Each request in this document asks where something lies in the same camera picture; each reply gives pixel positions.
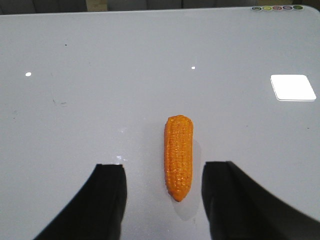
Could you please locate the orange toy corn cob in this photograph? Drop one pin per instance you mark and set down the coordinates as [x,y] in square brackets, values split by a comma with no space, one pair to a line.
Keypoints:
[178,156]

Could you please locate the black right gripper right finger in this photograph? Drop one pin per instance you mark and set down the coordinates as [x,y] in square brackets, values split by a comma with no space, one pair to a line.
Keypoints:
[238,208]

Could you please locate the coloured sticker strip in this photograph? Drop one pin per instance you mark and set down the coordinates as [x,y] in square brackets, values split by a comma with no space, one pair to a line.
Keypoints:
[277,8]

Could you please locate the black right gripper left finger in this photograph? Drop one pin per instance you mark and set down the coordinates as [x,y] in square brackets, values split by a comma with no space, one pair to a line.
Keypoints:
[96,211]

